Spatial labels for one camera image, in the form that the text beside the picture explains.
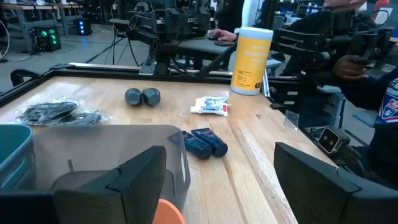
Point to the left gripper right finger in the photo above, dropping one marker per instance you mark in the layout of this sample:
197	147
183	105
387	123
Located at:
311	193

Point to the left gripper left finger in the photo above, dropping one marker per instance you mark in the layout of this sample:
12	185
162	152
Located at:
140	186

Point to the dark blue tube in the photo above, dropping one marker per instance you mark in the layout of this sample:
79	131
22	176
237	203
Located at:
197	146
211	141

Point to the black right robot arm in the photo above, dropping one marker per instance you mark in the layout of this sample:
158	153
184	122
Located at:
161	53

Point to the grey desk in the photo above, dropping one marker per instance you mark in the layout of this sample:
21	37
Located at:
202	46

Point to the orange plastic bin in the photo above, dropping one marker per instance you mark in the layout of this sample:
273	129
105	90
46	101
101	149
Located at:
168	214

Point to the grey translucent plastic bin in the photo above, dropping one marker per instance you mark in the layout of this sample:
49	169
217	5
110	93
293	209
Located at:
93	146

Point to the clear plastic scrap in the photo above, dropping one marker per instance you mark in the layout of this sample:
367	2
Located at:
291	119

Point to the yellow disinfecting wipes canister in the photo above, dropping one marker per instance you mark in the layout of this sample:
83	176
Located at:
251	62

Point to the silver metal bar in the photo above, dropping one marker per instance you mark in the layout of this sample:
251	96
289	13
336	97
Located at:
266	84

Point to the computer tower blue lights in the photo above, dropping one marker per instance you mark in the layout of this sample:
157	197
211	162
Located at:
83	27

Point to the teal plastic bin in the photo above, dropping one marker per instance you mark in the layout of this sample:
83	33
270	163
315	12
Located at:
12	149

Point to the computer tower green lights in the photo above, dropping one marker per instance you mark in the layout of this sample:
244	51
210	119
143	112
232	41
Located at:
46	39

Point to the wooden workbench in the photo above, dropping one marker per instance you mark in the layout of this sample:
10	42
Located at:
21	12

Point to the black table-level camera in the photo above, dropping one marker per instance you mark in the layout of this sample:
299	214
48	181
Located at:
329	140

